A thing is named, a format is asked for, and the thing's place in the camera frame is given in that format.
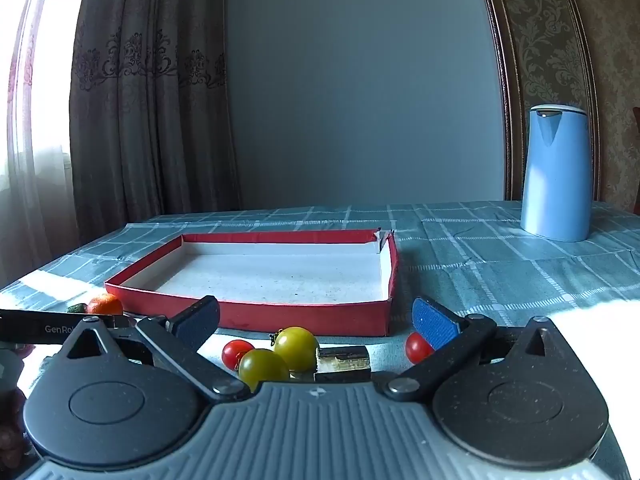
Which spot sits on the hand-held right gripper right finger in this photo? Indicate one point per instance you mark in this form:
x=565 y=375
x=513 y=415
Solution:
x=435 y=322

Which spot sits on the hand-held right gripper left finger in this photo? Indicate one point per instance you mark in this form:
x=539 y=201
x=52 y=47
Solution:
x=197 y=321

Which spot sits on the red cherry tomato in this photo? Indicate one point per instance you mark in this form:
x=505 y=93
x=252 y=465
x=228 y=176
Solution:
x=415 y=347
x=232 y=352

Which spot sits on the green lime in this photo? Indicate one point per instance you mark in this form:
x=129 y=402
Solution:
x=76 y=308

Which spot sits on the small orange mandarin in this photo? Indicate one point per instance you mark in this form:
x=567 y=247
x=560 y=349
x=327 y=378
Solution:
x=105 y=304

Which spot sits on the red cardboard box tray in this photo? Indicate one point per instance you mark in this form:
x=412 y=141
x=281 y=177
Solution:
x=300 y=320

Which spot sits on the yellow-green tomato with stem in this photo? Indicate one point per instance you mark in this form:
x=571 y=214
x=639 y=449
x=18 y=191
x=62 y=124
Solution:
x=297 y=347

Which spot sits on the teal checkered tablecloth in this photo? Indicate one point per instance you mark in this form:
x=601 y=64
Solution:
x=500 y=270

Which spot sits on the white sheer curtain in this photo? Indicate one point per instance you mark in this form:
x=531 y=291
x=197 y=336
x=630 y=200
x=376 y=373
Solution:
x=35 y=160

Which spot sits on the blue electric kettle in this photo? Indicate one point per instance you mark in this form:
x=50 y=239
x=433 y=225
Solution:
x=555 y=175

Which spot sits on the brown patterned curtain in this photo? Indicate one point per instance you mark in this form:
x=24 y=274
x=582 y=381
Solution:
x=150 y=110

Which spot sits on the wooden wall moulding frame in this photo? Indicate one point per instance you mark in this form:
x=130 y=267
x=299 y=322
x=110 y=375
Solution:
x=510 y=85

